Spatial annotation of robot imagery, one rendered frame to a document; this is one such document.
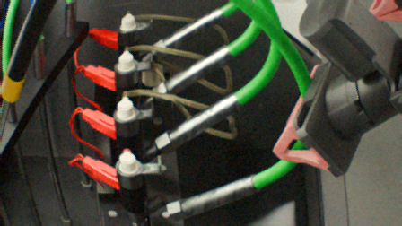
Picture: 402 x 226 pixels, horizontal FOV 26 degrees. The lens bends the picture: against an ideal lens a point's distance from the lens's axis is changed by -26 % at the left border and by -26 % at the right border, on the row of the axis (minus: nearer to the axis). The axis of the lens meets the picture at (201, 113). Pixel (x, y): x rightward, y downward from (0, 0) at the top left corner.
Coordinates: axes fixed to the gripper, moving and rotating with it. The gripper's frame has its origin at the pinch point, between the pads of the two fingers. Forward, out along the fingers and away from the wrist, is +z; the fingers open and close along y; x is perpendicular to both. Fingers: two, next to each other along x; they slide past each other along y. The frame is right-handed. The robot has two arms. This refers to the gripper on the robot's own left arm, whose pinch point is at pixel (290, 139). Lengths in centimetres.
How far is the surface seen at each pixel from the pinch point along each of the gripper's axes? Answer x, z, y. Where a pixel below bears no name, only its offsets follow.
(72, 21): -18.4, 32.1, -15.0
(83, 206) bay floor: 1, 52, -6
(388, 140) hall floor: 86, 118, -112
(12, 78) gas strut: -26.6, -19.8, 24.7
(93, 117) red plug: -9.1, 28.0, -5.1
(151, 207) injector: -0.2, 21.8, 2.2
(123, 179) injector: -4.9, 19.6, 2.8
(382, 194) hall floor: 88, 110, -89
